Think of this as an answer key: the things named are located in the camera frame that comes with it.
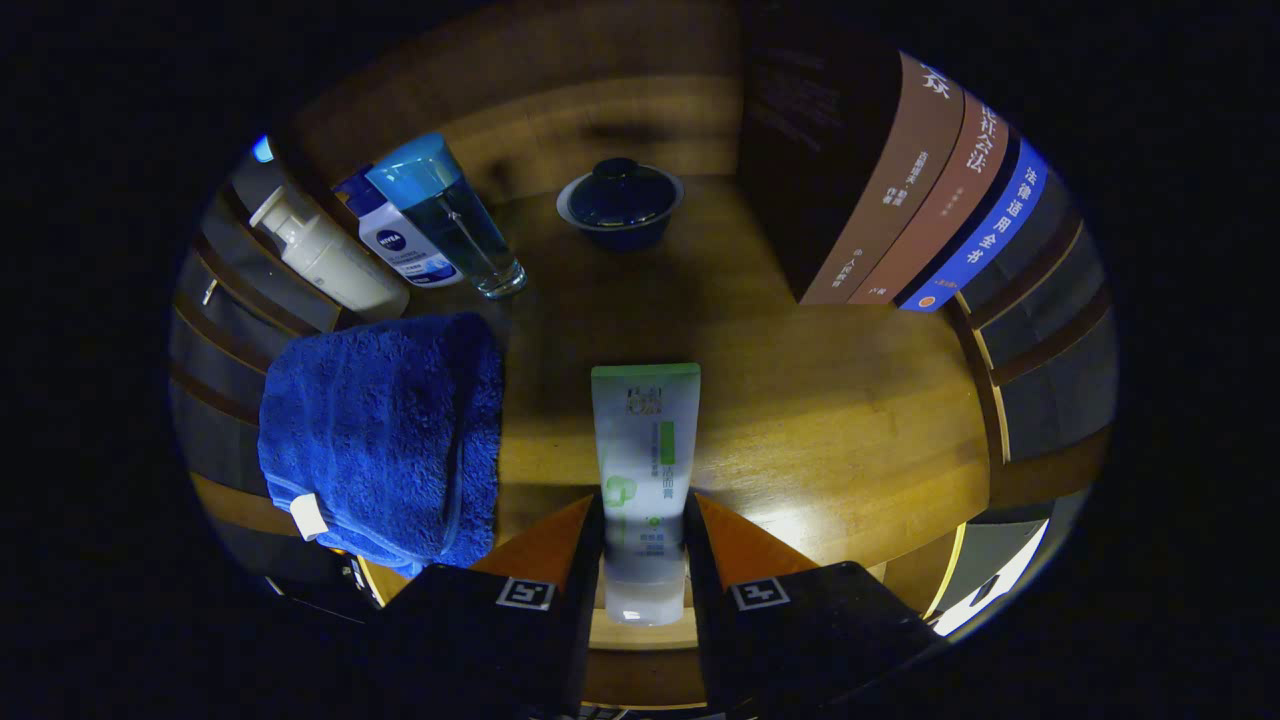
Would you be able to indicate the clear teal bottle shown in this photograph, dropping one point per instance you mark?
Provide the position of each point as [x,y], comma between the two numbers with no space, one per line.
[450,220]

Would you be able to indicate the wooden cabinet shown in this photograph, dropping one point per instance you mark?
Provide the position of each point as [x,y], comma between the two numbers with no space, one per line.
[600,110]

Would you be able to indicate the white tube with green end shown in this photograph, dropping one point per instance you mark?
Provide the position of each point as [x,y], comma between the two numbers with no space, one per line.
[645,440]

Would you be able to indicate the blue book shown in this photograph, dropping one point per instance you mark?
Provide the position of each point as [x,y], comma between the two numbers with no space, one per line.
[985,245]

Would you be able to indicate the white pump bottle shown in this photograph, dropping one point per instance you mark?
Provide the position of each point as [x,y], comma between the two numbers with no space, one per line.
[330,260]

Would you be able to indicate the blue folded towel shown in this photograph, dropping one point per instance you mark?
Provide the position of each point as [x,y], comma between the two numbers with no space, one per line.
[390,440]

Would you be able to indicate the reddish brown book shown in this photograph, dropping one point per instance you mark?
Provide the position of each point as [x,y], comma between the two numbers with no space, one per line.
[940,210]

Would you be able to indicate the dark brown book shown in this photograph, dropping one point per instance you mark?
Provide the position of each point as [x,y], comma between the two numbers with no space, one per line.
[820,170]

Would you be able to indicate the dark blue lidded bowl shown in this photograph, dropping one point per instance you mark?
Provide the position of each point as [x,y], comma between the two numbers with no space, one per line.
[620,205]

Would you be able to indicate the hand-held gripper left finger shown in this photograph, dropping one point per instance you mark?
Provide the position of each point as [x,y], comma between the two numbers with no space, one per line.
[480,640]

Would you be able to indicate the wooden countertop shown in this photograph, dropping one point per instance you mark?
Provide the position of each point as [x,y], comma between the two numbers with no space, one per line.
[820,420]

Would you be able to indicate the white bottle with blue cap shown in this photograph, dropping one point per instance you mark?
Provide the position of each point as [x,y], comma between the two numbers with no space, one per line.
[395,245]

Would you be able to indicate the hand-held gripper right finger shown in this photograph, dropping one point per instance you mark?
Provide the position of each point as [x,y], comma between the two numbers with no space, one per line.
[800,640]

